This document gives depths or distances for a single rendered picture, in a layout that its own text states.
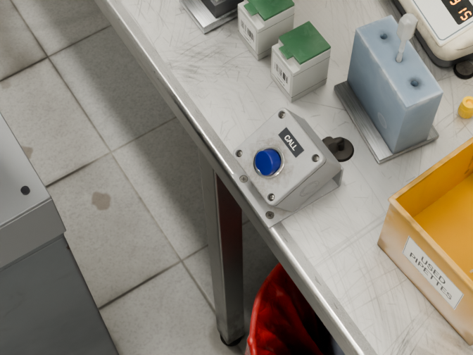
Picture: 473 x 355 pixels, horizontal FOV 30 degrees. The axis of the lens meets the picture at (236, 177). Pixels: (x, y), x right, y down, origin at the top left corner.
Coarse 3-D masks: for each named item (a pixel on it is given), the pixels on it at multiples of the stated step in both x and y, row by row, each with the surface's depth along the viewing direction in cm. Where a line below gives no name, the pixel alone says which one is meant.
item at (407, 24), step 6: (402, 18) 79; (408, 18) 78; (414, 18) 78; (402, 24) 79; (408, 24) 78; (414, 24) 78; (402, 30) 79; (408, 30) 79; (414, 30) 80; (402, 36) 80; (408, 36) 80
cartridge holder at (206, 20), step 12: (180, 0) 99; (192, 0) 99; (204, 0) 98; (228, 0) 96; (240, 0) 97; (192, 12) 98; (204, 12) 98; (216, 12) 97; (228, 12) 98; (204, 24) 97; (216, 24) 98
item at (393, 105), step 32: (384, 32) 86; (352, 64) 91; (384, 64) 84; (416, 64) 84; (352, 96) 93; (384, 96) 86; (416, 96) 82; (384, 128) 89; (416, 128) 87; (384, 160) 90
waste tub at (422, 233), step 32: (448, 160) 79; (416, 192) 80; (448, 192) 88; (384, 224) 82; (416, 224) 76; (448, 224) 86; (416, 256) 80; (448, 256) 75; (448, 288) 78; (448, 320) 82
